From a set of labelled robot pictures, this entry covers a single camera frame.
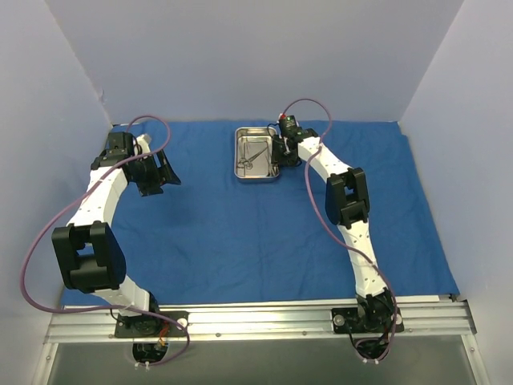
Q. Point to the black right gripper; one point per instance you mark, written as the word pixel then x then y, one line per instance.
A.
pixel 278 153

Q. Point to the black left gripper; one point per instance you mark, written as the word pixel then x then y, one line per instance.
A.
pixel 159 171

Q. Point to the stainless steel instrument tray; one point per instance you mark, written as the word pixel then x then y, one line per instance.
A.
pixel 258 174

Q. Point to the blue surgical cloth wrap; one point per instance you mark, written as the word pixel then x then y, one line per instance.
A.
pixel 402 229

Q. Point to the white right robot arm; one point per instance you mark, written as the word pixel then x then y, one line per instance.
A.
pixel 348 216

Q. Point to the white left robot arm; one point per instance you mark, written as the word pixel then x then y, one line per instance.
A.
pixel 90 258

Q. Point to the steel surgical scissors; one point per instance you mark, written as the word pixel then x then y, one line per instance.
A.
pixel 250 152

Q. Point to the steel forceps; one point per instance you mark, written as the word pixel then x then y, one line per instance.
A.
pixel 273 170

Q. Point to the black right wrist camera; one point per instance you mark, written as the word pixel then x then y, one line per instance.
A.
pixel 288 126

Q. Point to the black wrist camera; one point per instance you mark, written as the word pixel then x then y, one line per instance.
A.
pixel 120 143
pixel 288 126

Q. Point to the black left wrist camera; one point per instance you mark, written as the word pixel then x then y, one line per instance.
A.
pixel 120 143

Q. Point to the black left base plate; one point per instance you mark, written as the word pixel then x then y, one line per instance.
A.
pixel 143 326

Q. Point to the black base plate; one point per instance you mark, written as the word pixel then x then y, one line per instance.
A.
pixel 143 326
pixel 356 320

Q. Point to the aluminium frame rail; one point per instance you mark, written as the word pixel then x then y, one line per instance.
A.
pixel 421 316

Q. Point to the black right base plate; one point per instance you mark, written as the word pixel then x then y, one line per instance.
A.
pixel 356 320

